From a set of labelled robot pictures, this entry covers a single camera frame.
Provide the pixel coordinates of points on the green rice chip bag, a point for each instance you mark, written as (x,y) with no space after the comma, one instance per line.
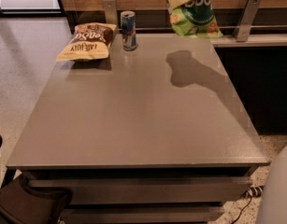
(194,19)

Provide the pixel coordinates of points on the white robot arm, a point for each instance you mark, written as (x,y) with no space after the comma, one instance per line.
(273,206)

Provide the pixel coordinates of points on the blue silver redbull can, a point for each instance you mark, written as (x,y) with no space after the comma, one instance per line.
(128,28)

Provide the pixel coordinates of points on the yellow brown chip bag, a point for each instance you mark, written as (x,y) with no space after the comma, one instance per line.
(91,41)

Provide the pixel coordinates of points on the white power strip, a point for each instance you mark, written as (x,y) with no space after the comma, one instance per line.
(253,192)

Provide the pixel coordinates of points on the upper grey drawer front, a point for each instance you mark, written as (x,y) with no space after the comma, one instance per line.
(150,190)

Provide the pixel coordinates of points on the grey drawer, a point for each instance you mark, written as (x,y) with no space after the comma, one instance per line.
(150,190)
(143,215)

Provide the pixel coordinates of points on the lower grey drawer front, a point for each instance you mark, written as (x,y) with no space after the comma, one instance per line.
(143,215)

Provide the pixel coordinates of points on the dark brown chair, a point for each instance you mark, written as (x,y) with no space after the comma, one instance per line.
(22,204)

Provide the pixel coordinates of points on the horizontal metal rail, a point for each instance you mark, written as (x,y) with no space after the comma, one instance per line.
(227,28)

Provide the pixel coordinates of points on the right metal wall bracket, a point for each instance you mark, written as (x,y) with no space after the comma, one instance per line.
(243,29)

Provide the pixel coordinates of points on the metal wall bracket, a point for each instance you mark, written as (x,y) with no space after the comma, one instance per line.
(110,11)
(243,29)

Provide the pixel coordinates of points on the left metal wall bracket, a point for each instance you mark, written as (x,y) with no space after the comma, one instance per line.
(110,11)

